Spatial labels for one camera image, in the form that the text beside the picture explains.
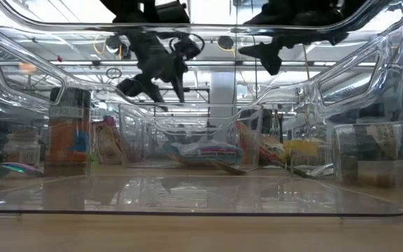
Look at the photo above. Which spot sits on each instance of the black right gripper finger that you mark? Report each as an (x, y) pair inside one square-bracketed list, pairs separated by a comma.
[(266, 56)]

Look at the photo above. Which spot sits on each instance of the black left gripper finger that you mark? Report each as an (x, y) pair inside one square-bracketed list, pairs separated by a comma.
[(179, 82), (156, 96)]

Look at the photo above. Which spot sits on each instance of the orange label spice jar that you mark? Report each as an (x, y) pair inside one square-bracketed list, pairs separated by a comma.
[(66, 140)]

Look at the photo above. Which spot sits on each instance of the green herb spice jar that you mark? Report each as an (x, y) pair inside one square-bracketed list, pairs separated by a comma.
[(362, 168)]

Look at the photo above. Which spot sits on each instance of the small clear spice jar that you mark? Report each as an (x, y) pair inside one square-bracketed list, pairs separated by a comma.
[(23, 150)]

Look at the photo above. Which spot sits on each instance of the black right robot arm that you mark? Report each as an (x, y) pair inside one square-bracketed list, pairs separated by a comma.
[(310, 12)]

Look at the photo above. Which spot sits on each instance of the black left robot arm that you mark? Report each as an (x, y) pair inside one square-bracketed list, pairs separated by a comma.
[(135, 10)]

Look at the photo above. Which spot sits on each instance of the clear plastic bin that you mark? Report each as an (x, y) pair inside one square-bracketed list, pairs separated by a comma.
[(145, 140), (159, 122), (201, 196)]

